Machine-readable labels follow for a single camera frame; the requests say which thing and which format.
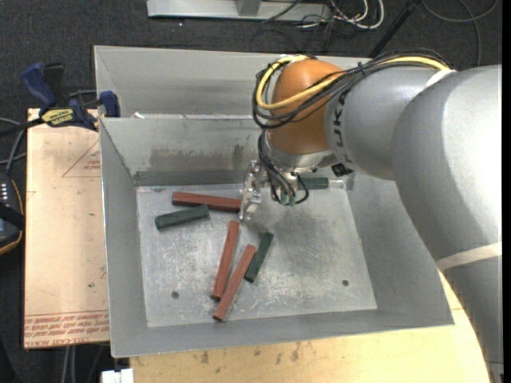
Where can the red-brown flat block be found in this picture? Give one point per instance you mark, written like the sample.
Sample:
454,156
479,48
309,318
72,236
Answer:
226,259
205,202
235,281

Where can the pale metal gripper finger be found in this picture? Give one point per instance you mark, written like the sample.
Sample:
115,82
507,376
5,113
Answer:
252,206
243,204

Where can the grey metal bin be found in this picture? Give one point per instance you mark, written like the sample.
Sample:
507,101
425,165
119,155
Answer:
311,261

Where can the dark green flat block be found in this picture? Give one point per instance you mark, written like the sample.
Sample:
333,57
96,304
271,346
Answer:
259,257
315,182
181,216

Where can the brown cardboard board, red print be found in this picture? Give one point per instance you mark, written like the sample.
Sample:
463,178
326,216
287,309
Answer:
64,230

